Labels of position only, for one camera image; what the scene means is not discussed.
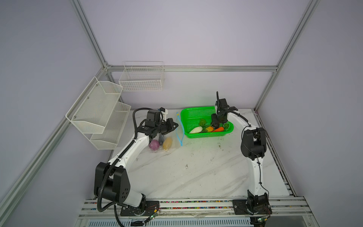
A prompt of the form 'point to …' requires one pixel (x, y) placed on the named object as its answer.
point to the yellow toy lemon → (167, 144)
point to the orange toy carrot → (220, 129)
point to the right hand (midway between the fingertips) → (215, 118)
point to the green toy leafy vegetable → (203, 123)
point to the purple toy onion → (154, 144)
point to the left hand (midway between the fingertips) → (178, 125)
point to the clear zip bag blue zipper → (177, 135)
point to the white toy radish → (196, 130)
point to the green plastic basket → (196, 122)
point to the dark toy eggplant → (161, 139)
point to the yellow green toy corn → (210, 129)
